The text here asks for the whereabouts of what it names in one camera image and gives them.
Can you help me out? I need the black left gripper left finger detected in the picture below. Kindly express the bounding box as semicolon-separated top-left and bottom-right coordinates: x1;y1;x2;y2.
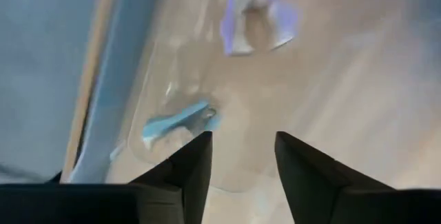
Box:
0;130;213;224

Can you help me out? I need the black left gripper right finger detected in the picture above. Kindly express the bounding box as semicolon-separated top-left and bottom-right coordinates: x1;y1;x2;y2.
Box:
274;131;441;224

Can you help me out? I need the lavender staple remover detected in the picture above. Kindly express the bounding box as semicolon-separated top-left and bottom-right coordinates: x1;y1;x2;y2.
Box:
220;0;300;57

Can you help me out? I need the clear plastic bin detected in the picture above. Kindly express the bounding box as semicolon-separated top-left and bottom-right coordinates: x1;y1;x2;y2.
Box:
67;0;441;194

